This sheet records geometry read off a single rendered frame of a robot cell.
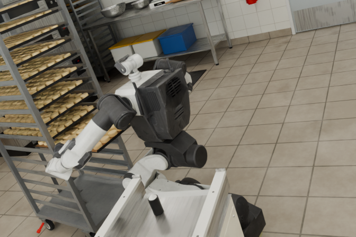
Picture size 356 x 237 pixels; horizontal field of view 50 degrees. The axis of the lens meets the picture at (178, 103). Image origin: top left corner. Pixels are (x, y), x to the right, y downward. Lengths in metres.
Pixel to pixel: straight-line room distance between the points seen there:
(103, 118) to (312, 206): 1.30
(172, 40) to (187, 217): 4.27
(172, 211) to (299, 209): 1.29
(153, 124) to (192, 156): 0.24
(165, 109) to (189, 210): 0.66
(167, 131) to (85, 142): 0.37
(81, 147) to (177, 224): 0.74
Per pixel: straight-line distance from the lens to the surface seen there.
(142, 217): 1.21
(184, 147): 1.88
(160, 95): 1.68
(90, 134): 1.72
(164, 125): 1.76
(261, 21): 5.49
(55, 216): 2.86
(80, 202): 2.44
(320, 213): 2.32
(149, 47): 5.47
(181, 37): 5.21
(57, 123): 2.49
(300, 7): 5.38
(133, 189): 1.24
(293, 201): 2.42
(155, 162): 1.97
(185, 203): 1.19
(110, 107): 1.69
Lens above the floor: 1.53
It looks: 21 degrees down
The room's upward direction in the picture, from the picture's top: 19 degrees counter-clockwise
